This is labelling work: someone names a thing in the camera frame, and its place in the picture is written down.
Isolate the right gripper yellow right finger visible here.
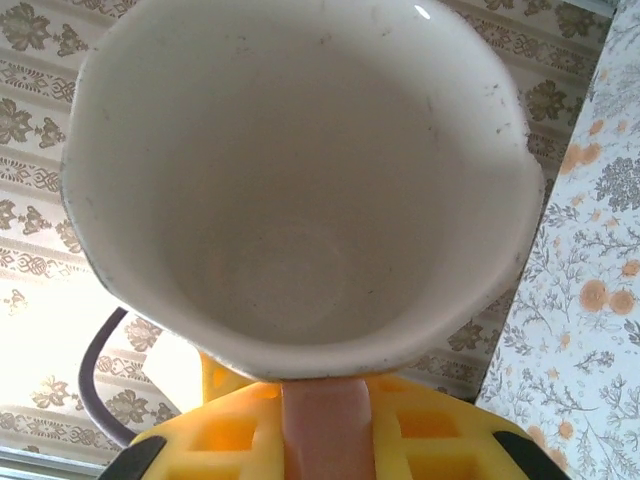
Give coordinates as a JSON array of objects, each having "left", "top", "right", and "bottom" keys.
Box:
[{"left": 367, "top": 374, "right": 571, "bottom": 480}]

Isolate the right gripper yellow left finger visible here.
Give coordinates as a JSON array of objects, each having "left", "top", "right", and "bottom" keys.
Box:
[{"left": 107, "top": 384, "right": 289, "bottom": 480}]

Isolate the pink faceted mug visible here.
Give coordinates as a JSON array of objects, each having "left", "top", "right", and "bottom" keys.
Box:
[{"left": 58, "top": 0, "right": 546, "bottom": 480}]

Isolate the purple left wrist camera cable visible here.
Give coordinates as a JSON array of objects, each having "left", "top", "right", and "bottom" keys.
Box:
[{"left": 77, "top": 306, "right": 132, "bottom": 447}]

